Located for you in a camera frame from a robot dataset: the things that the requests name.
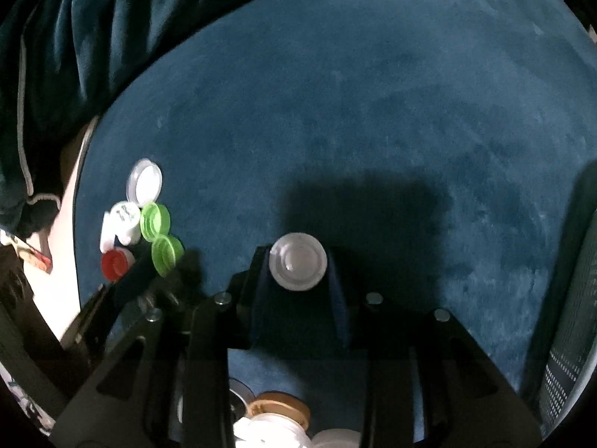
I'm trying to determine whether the dark teal fleece blanket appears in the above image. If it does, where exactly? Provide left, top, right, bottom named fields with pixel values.
left=0, top=0, right=281, bottom=243

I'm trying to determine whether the red bottle cap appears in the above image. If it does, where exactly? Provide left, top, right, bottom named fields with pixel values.
left=101, top=249, right=136, bottom=282

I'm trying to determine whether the blue velvet table mat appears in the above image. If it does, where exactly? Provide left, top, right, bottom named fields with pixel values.
left=72, top=0, right=597, bottom=448

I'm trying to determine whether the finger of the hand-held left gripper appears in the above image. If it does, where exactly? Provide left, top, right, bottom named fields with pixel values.
left=111, top=253, right=157, bottom=308

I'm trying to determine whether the white threaded bottle cap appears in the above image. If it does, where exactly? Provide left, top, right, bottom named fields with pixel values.
left=232, top=413, right=313, bottom=448

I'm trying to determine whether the colourful printed packet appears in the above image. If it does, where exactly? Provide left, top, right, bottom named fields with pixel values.
left=9, top=238, right=54, bottom=272

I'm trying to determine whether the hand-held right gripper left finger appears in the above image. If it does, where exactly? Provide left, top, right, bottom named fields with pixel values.
left=49, top=245, right=272, bottom=448

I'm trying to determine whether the light blue plastic basket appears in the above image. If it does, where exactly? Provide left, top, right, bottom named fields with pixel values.
left=536, top=163, right=597, bottom=435

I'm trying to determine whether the white bottle cap raised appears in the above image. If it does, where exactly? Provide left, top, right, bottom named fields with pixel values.
left=269, top=233, right=328, bottom=292

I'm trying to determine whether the ribbed gold bottle cap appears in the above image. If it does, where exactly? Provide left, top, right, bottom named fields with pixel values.
left=246, top=393, right=311, bottom=430

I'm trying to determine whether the plain white bottle cap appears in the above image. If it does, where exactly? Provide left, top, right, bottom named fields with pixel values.
left=312, top=428, right=362, bottom=448

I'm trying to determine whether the white flip-top cap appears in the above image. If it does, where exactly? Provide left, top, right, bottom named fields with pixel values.
left=99, top=200, right=142, bottom=253

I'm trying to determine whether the clear white bottle cap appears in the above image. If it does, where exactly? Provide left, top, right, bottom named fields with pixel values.
left=126, top=159, right=164, bottom=203

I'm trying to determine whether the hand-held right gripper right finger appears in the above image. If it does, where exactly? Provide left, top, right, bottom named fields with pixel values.
left=326, top=246, right=544, bottom=448

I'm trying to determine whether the green bottle cap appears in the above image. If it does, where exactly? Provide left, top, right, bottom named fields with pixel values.
left=140, top=203, right=171, bottom=243
left=151, top=234, right=184, bottom=277

